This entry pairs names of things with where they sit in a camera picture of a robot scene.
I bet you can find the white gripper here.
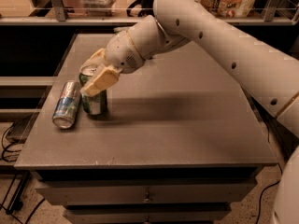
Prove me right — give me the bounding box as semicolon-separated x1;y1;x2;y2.
80;31;145;97

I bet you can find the green soda can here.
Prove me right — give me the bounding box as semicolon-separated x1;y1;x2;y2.
78;66;107;116

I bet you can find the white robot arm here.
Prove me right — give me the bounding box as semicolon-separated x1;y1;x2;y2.
81;0;299;137

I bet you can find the silver blue redbull can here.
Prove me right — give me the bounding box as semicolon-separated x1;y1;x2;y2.
52;81;81;129

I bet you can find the black bag on shelf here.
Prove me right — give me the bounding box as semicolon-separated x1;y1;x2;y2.
126;0;154;17

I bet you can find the grey drawer cabinet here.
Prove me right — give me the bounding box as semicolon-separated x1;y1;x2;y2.
16;34;277;224

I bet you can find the grey metal shelf rail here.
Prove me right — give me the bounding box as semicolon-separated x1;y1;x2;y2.
0;0;299;25

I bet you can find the black cables left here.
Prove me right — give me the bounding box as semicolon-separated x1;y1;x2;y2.
0;115;46;224

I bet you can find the black floor cable right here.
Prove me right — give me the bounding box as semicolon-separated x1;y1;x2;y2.
254;163;283;224

